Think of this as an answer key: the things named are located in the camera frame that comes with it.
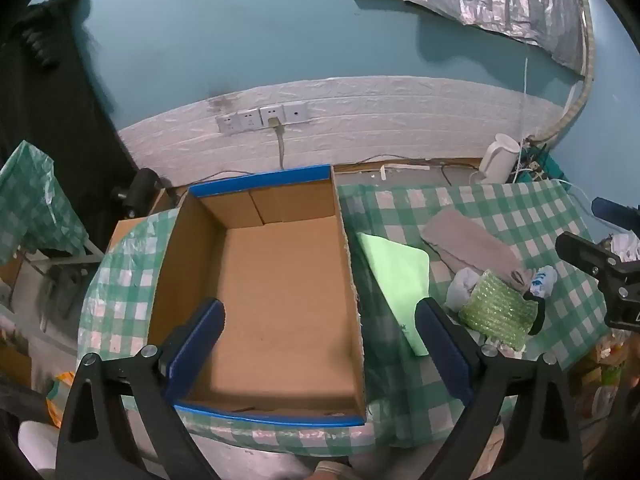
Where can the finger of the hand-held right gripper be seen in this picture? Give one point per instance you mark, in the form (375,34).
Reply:
(587,255)
(612,210)

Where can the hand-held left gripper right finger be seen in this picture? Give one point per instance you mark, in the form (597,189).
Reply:
(445,350)

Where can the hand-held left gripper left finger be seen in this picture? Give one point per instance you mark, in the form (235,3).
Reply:
(202,335)

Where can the green bubble wrap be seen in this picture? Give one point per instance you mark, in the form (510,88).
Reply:
(495,310)

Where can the light green cloth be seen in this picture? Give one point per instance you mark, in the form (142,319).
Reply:
(400,280)

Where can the blue-edged cardboard box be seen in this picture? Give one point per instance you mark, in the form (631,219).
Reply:
(280,300)

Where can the white crumpled plastic bag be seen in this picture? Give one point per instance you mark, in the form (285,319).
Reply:
(625,246)

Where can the blue patterned white sock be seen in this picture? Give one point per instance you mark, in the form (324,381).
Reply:
(544,280)

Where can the light grey sock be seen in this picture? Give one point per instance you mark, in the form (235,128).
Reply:
(460,287)

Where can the green power strip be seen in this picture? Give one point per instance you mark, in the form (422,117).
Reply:
(547,167)

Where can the snack packets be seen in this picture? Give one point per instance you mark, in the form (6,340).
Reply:
(600,375)

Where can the green checked tablecloth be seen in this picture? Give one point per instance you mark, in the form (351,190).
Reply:
(500,220)

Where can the large grey sock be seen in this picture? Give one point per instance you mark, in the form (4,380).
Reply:
(465,240)

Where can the white electric kettle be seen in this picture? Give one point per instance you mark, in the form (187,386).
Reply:
(500,157)

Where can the orange plastic bag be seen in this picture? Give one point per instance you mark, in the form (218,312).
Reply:
(59,400)

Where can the black cylinder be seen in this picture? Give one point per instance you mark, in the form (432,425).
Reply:
(140,190)

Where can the green checked plastic bag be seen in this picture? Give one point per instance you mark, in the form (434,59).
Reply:
(35,200)

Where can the white wall socket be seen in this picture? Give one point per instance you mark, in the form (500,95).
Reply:
(249,119)
(296,111)
(227,124)
(272,112)

